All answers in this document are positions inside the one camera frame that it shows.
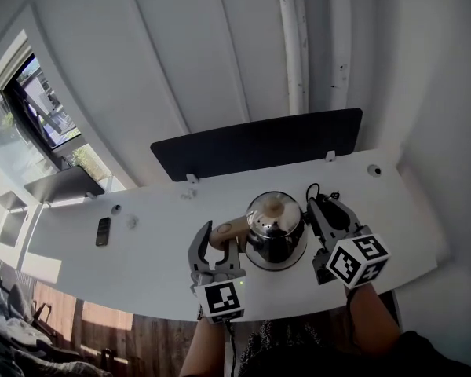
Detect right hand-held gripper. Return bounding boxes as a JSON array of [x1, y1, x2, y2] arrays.
[[306, 196, 392, 291]]

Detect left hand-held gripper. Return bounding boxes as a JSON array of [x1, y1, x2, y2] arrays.
[[187, 220, 247, 324]]

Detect stainless steel electric kettle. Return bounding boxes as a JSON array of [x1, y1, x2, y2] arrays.
[[210, 190, 308, 265]]

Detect person's right forearm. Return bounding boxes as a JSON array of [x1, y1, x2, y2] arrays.
[[345, 282, 403, 355]]

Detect person's left forearm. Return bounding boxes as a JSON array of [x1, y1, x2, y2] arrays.
[[178, 317, 236, 377]]

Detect round kettle power base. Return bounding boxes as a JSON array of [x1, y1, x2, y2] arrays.
[[244, 245, 309, 273]]

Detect large black desk divider panel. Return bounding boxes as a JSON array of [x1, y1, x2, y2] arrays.
[[150, 108, 363, 183]]

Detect black smartphone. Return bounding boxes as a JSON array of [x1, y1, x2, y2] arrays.
[[95, 216, 112, 247]]

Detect person's black clothing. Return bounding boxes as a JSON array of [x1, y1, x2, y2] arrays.
[[238, 319, 471, 377]]

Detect small black desk divider panel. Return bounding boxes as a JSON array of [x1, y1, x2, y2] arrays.
[[23, 165, 106, 204]]

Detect black office chair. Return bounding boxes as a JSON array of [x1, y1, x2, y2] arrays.
[[0, 276, 38, 329]]

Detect grey desk divider panel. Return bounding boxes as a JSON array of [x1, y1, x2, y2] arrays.
[[0, 190, 29, 213]]

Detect window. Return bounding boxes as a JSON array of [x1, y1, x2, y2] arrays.
[[0, 52, 82, 152]]

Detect black power cable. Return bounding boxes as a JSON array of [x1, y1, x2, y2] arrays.
[[305, 182, 342, 204]]

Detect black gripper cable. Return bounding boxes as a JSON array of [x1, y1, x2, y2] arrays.
[[222, 319, 237, 377]]

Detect white wall pipe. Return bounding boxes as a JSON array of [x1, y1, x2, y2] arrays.
[[275, 0, 311, 116]]

